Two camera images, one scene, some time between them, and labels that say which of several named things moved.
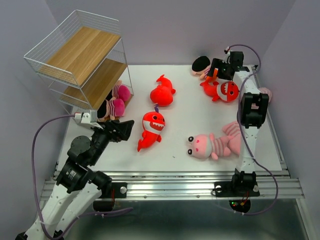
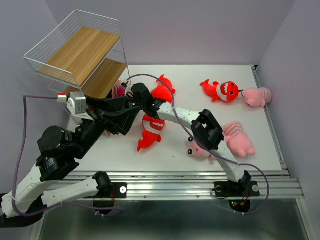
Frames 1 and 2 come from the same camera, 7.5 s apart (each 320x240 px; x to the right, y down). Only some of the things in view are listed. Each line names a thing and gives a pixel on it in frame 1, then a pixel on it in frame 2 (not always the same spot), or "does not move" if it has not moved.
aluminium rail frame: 274,184 does not move
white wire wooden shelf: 81,59 does not move
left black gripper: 123,128 -> 118,121
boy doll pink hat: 122,92 does not move
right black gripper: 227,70 -> 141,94
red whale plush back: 162,95 does not move
